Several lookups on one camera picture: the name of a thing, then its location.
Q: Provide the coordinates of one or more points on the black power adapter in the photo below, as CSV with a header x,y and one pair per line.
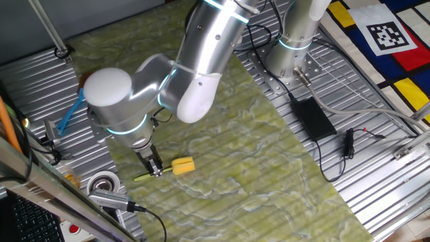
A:
x,y
314,119

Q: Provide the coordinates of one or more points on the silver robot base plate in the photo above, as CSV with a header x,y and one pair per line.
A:
x,y
279,85

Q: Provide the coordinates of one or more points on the glass beaker with yellow liquid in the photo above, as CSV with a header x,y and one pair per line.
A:
x,y
72,178

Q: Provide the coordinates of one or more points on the grey emergency stop box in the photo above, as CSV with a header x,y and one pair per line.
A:
x,y
74,229

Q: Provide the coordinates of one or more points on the white fiducial marker sheet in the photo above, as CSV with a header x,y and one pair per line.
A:
x,y
388,35

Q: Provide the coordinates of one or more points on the orange tube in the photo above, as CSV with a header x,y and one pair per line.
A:
x,y
6,124

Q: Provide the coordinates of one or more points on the aluminium frame bar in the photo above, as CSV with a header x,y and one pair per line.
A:
x,y
413,144
50,188

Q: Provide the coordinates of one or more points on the black clamp tool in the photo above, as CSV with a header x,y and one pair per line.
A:
x,y
51,131

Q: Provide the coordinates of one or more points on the metal pole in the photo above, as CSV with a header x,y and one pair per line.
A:
x,y
50,30

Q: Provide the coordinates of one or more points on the green marble pattern mat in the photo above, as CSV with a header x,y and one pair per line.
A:
x,y
235,168

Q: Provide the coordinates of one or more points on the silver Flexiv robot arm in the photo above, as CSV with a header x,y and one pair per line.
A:
x,y
208,40

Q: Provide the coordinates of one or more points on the silver tape roll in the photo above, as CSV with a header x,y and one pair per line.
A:
x,y
102,183

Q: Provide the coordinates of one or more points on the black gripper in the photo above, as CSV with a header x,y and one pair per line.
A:
x,y
146,155

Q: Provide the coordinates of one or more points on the colourful block pattern cloth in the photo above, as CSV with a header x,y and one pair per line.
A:
x,y
413,90

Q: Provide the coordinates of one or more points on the grey camera bracket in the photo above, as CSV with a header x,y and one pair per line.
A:
x,y
95,126

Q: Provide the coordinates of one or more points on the silver depth camera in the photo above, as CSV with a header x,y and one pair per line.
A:
x,y
111,200

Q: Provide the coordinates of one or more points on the black keyboard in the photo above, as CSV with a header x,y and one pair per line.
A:
x,y
33,222

